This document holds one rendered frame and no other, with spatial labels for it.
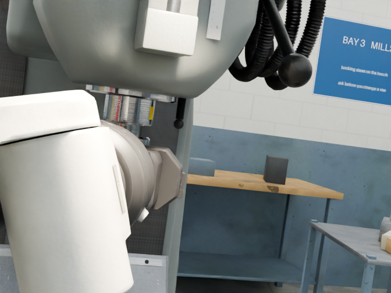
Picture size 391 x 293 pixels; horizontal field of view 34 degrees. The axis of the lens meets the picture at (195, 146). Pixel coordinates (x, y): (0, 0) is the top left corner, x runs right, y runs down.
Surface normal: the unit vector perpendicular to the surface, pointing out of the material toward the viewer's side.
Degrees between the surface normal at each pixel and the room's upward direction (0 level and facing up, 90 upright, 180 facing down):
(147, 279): 64
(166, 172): 89
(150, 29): 90
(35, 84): 90
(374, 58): 90
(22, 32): 99
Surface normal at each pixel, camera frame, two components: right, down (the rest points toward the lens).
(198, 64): 0.49, 0.36
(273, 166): -0.03, 0.05
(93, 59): -0.39, 0.61
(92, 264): 0.50, -0.08
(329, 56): 0.28, 0.09
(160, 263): 0.31, -0.37
